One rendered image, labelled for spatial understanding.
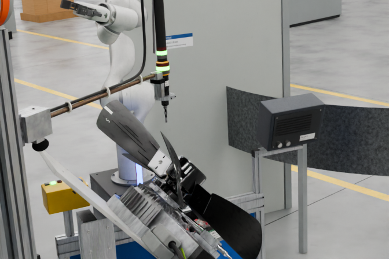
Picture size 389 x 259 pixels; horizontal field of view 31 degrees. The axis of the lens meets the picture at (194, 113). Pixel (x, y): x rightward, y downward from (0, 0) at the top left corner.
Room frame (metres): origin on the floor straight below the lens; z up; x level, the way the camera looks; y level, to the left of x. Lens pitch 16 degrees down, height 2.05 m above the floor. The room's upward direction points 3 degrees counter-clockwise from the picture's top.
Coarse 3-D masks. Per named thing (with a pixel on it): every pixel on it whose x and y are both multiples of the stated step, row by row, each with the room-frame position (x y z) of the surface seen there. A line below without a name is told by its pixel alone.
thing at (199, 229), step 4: (176, 208) 2.08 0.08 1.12; (180, 212) 2.06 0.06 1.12; (184, 216) 2.04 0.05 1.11; (188, 216) 2.03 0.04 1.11; (188, 220) 2.02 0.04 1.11; (192, 220) 2.01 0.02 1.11; (192, 224) 2.00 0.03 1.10; (196, 224) 1.99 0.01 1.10; (196, 228) 1.97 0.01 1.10; (200, 228) 1.97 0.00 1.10; (200, 232) 1.95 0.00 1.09; (216, 244) 1.90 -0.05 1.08; (216, 248) 1.89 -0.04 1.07; (220, 248) 1.88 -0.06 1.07; (224, 252) 1.86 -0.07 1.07; (228, 256) 1.85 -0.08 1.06
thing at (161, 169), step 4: (160, 152) 2.20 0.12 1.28; (156, 156) 2.17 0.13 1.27; (160, 156) 2.18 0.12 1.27; (152, 160) 2.15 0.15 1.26; (156, 160) 2.16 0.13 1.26; (164, 160) 2.18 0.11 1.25; (168, 160) 2.19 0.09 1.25; (148, 164) 2.13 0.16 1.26; (152, 164) 2.14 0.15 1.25; (156, 164) 2.15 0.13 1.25; (160, 164) 2.16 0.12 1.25; (164, 164) 2.17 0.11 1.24; (168, 164) 2.18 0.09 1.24; (152, 168) 2.13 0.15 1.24; (160, 168) 2.15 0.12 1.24; (164, 168) 2.16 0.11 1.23; (156, 172) 2.13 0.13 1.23; (160, 172) 2.14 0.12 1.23; (164, 172) 2.15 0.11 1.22; (160, 176) 2.13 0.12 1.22
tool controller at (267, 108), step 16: (304, 96) 2.89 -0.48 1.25; (272, 112) 2.74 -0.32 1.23; (288, 112) 2.77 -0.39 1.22; (304, 112) 2.80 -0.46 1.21; (320, 112) 2.83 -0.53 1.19; (272, 128) 2.76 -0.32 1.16; (288, 128) 2.78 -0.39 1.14; (304, 128) 2.82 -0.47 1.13; (320, 128) 2.86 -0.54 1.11; (272, 144) 2.78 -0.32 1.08; (288, 144) 2.78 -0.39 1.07
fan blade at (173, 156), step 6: (168, 144) 1.93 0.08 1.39; (168, 150) 1.88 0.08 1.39; (174, 150) 2.01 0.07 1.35; (174, 156) 1.94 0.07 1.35; (174, 162) 1.90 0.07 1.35; (174, 168) 1.85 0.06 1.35; (180, 168) 2.05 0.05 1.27; (180, 174) 2.03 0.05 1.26; (180, 180) 2.01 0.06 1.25; (180, 186) 2.00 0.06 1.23; (180, 192) 1.83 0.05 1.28; (180, 198) 1.87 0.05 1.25
